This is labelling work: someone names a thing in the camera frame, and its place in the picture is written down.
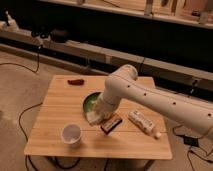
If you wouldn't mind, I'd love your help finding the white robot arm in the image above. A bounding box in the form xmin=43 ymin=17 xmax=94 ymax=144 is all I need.
xmin=94 ymin=65 xmax=213 ymax=141

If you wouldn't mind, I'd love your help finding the white spray bottle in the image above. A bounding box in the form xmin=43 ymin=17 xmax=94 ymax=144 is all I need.
xmin=5 ymin=11 xmax=19 ymax=31

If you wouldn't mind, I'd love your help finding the dark object on ledge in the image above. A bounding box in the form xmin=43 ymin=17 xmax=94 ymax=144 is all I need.
xmin=50 ymin=29 xmax=69 ymax=43

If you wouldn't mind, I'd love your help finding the green bowl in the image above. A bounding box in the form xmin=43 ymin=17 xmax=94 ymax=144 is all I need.
xmin=83 ymin=92 xmax=100 ymax=118

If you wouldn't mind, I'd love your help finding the red brown sausage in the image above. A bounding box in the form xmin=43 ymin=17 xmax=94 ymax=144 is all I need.
xmin=67 ymin=79 xmax=84 ymax=85

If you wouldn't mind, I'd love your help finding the white sponge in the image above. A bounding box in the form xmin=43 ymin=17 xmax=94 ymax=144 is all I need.
xmin=87 ymin=111 xmax=110 ymax=125

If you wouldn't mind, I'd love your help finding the white plastic bottle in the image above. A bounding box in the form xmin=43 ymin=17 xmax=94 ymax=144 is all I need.
xmin=128 ymin=110 xmax=161 ymax=139

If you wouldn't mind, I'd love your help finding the dark brown chocolate bar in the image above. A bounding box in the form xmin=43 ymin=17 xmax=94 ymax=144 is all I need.
xmin=101 ymin=115 xmax=122 ymax=134

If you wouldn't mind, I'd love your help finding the black floor cable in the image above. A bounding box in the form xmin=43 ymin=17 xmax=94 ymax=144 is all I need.
xmin=0 ymin=46 xmax=82 ymax=171

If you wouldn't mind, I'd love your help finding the wooden table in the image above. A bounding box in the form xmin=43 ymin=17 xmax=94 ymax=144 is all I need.
xmin=24 ymin=74 xmax=173 ymax=171

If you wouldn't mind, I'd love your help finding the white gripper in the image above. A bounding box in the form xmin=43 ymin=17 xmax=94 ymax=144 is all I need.
xmin=93 ymin=94 xmax=120 ymax=118

